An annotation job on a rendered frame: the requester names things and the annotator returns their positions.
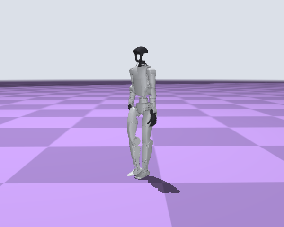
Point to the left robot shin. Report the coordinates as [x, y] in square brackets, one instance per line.
[146, 154]

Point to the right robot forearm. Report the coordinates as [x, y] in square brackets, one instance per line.
[131, 98]

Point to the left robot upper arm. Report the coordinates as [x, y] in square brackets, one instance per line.
[151, 72]

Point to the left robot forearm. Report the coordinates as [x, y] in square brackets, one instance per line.
[152, 101]

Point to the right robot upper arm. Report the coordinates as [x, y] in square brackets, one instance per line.
[131, 86]

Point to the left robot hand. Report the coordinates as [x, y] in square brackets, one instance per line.
[153, 118]

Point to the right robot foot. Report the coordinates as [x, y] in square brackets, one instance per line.
[135, 172]

